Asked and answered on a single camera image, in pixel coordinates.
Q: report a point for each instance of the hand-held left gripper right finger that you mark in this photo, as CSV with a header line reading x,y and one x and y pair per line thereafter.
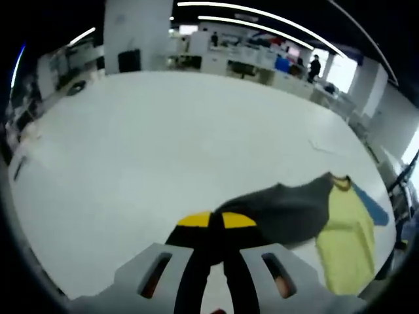
x,y
239,261

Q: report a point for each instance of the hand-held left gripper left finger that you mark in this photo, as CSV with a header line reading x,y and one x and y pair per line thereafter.
x,y
193,261

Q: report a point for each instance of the yellow blue grey garment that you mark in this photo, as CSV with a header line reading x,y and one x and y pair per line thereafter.
x,y
347,235

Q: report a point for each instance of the white cabinet row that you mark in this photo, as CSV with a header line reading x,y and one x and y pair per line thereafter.
x,y
288,81

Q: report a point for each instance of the black office chair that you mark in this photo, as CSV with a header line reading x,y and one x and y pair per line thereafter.
x,y
244,69

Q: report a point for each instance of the blue crate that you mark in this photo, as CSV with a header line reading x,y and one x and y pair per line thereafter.
x,y
282,65

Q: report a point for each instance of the black round floor device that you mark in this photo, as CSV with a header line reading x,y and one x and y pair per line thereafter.
x,y
77,88

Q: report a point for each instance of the black boxy case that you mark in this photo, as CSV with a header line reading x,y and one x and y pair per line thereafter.
x,y
129,61

